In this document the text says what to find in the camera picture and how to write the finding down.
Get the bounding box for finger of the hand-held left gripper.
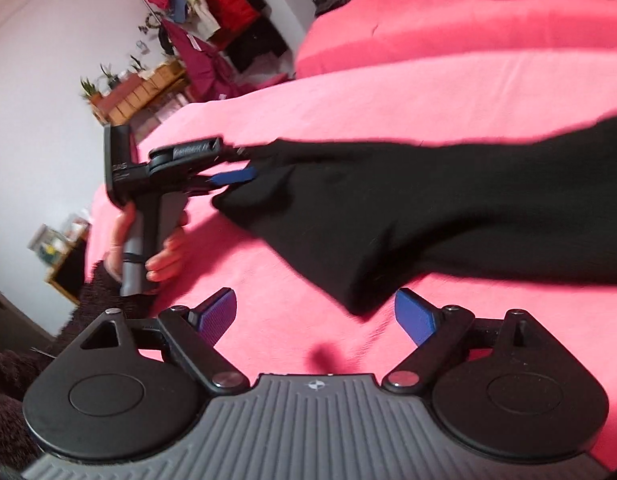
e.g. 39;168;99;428
214;135;249;162
190;168;260;197

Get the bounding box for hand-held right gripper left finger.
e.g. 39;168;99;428
78;287;250;395

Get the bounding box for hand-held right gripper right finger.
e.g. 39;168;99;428
383;287;550;395

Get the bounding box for black knit pants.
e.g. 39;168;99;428
210;115;617;319

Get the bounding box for person's left forearm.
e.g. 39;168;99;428
52;259;160;357

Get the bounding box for person's left hand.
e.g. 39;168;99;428
107;202;190;284

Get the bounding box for wooden shelf with boxes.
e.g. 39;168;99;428
90;59;190;127

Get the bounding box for magenta garment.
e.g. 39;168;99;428
161;19;241;105

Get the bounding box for potted green plant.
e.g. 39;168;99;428
99;62;123;87
79;76;103;103

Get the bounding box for rack of hanging clothes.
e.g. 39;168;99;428
208;0;295;79

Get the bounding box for black side cabinet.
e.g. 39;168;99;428
44;238;90;307

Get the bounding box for beige shirt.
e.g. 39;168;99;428
180;0;222;42

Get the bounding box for pink terry bed blanket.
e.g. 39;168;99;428
83;50;617;466

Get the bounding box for pink bed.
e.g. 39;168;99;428
293;0;617;80

